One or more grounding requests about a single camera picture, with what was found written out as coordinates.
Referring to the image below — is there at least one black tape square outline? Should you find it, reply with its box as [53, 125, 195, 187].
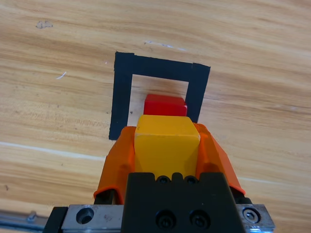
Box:
[108, 51, 211, 141]

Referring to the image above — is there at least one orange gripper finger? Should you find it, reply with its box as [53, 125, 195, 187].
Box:
[93, 126, 137, 205]
[193, 123, 252, 205]

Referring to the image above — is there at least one yellow wooden block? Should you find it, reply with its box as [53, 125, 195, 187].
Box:
[134, 114, 201, 177]

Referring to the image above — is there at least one red wooden block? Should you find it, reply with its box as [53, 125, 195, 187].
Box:
[143, 93, 189, 117]

